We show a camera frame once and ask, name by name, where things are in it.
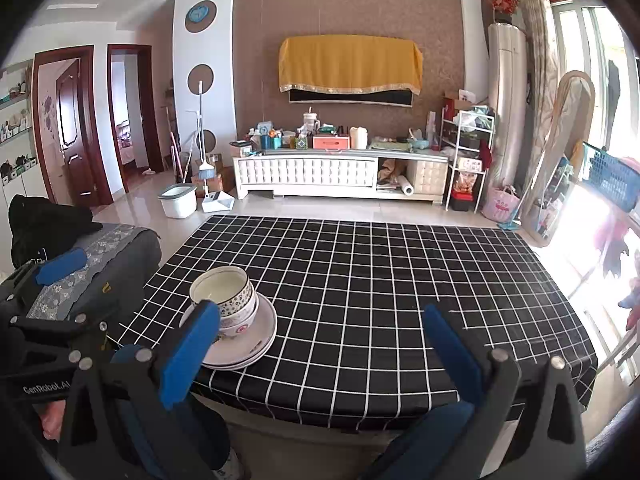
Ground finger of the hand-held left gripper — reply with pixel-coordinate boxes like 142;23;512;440
7;306;112;363
0;248;87;321

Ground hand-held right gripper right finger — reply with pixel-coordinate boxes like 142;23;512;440
424;302;587;480

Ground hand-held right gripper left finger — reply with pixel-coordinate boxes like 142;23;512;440
57;299;231;480

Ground white bowl with pink flower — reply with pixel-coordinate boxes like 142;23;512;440
216;310;262;345

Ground cream bowl with purple flowers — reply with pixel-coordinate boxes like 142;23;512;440
219;294;259;330

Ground dark patterned bowl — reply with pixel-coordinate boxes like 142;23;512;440
189;266;254;317

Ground white plate with bear print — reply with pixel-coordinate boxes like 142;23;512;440
179;300;278;358

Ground black jacket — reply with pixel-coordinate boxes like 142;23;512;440
9;194;103;267

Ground sofa with grey cover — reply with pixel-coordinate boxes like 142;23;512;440
25;222;163;356

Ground blue cloth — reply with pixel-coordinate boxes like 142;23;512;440
370;402;476;480

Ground black checkered tablecloth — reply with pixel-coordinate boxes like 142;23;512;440
117;215;599;433

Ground white mop bucket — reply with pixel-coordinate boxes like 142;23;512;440
158;184;198;219

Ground dark wooden door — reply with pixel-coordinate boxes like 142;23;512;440
32;45;113;208

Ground white dustpan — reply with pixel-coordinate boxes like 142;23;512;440
201;191;236;213

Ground pink bag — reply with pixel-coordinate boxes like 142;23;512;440
482;185;521;223

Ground red hanging garment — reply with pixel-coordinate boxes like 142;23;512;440
595;210;632;278

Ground white metal shelf rack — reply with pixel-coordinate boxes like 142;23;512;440
440;107;496;211

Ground standing oval mirror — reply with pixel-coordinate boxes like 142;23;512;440
520;71;596;247

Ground white tufted TV cabinet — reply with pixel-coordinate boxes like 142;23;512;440
232;146;449;205

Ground blue plastic basket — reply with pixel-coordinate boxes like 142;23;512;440
582;141;640;213

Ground standing air conditioner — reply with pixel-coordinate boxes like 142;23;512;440
487;22;530;196

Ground black television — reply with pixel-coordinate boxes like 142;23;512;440
289;85;415;108

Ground yellow cloth cover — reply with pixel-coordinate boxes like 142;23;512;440
278;35;423;96

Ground patterned curtain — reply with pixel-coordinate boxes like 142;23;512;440
515;0;560;126

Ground vase with red flowers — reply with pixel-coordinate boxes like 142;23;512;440
475;0;521;26

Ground white wall shelf unit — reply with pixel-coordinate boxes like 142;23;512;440
0;62;38;186

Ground dark wooden door frame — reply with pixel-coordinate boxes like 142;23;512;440
106;44;166;193

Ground round wall decoration blue plate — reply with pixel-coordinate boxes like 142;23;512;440
185;0;217;33

